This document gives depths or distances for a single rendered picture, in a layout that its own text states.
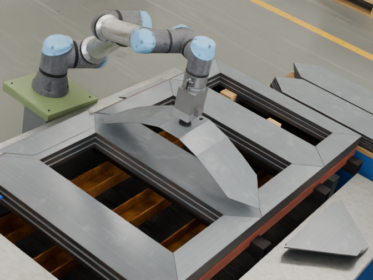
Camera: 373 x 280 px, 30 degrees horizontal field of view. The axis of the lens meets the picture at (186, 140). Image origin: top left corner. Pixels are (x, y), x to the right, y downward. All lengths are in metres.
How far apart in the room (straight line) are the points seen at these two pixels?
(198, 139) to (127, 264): 0.51
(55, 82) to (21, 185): 0.81
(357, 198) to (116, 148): 0.94
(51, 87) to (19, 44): 1.94
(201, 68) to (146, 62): 2.71
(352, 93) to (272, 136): 0.66
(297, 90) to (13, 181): 1.41
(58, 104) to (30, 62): 1.76
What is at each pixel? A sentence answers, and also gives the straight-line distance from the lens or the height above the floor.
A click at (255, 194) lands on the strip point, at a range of 2.28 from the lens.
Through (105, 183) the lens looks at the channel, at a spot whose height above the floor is 0.72.
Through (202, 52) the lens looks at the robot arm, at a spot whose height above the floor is 1.32.
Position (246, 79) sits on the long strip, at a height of 0.87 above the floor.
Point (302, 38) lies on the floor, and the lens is 5.83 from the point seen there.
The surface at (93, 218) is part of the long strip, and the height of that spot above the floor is 0.87.
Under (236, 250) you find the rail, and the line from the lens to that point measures 2.23.
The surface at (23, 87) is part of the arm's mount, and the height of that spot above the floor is 0.72.
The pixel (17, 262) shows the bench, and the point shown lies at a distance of 1.68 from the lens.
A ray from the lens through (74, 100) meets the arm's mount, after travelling 2.93.
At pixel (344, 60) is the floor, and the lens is 5.68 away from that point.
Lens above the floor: 2.24
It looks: 33 degrees down
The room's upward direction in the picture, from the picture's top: 14 degrees clockwise
